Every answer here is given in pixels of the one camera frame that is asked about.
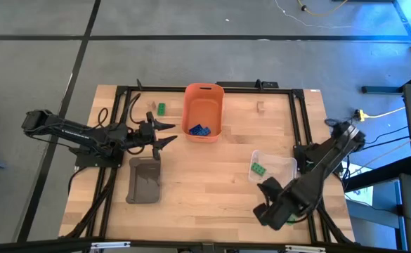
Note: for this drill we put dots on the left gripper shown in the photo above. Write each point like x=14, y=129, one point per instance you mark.
x=145, y=135

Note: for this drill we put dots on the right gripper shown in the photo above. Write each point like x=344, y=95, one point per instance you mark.
x=291, y=204

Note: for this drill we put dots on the green toy brick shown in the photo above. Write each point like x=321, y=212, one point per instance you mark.
x=161, y=109
x=291, y=220
x=258, y=169

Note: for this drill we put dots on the blue toy brick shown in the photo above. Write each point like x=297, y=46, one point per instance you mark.
x=194, y=129
x=205, y=131

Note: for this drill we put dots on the clear plastic bin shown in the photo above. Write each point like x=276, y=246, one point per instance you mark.
x=279, y=167

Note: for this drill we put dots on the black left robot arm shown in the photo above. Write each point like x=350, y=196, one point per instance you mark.
x=71, y=131

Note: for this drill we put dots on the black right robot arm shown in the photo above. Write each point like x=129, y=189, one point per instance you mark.
x=319, y=172

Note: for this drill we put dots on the orange plastic bin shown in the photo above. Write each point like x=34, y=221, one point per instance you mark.
x=203, y=105

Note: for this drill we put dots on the smoky grey translucent bin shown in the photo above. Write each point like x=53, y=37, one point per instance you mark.
x=143, y=186

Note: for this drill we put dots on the black mounting bar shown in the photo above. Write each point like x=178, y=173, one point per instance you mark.
x=240, y=84

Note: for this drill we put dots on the white printed paper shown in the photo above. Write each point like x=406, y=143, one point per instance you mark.
x=361, y=196

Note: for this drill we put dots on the black diagonal bar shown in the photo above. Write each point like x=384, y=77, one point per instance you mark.
x=377, y=174

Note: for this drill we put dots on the black crossbeam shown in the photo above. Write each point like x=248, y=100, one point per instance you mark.
x=33, y=246

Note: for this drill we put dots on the silver metal bracket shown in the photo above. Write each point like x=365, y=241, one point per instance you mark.
x=110, y=245
x=305, y=248

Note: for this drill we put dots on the black aluminium table frame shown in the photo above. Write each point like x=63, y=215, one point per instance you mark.
x=226, y=90

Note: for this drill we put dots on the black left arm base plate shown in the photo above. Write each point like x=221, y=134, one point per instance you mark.
x=85, y=161

